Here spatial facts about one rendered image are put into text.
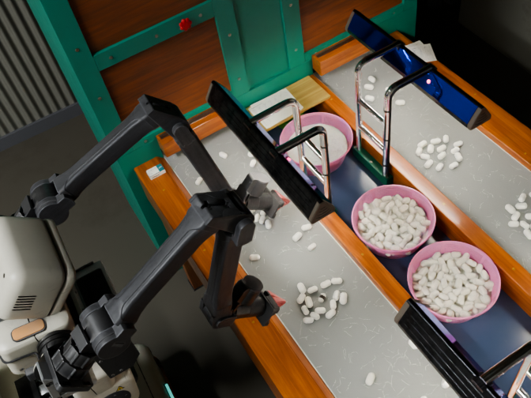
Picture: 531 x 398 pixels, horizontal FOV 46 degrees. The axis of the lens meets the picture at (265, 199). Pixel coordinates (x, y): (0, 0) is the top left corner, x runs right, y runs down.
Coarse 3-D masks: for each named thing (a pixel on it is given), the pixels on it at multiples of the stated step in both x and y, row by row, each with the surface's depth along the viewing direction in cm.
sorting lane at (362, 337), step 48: (240, 144) 233; (192, 192) 221; (288, 240) 203; (288, 288) 192; (336, 288) 190; (336, 336) 180; (384, 336) 179; (336, 384) 172; (384, 384) 170; (432, 384) 168
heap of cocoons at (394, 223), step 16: (368, 208) 206; (384, 208) 206; (400, 208) 205; (416, 208) 205; (368, 224) 203; (384, 224) 202; (400, 224) 202; (416, 224) 200; (368, 240) 201; (384, 240) 199; (400, 240) 197; (416, 240) 197
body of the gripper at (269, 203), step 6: (264, 192) 202; (270, 192) 200; (264, 198) 197; (270, 198) 199; (276, 198) 199; (264, 204) 197; (270, 204) 199; (276, 204) 198; (264, 210) 202; (270, 210) 200; (276, 210) 198; (270, 216) 200
